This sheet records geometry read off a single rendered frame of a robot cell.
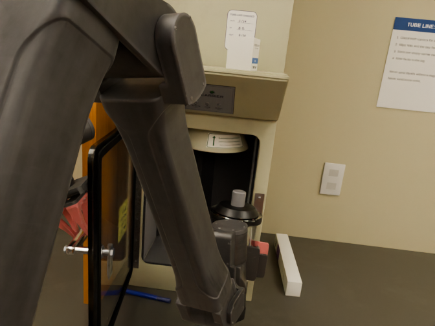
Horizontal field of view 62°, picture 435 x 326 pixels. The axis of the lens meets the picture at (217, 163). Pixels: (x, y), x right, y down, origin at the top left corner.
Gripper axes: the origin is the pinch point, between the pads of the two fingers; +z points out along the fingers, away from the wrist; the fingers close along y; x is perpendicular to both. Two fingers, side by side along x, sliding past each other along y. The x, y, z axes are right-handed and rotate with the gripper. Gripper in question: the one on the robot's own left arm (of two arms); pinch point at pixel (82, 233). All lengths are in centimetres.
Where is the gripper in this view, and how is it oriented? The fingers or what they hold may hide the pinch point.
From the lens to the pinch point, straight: 71.4
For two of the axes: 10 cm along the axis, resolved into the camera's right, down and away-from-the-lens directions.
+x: 0.1, 3.0, -9.5
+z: 3.4, 9.0, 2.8
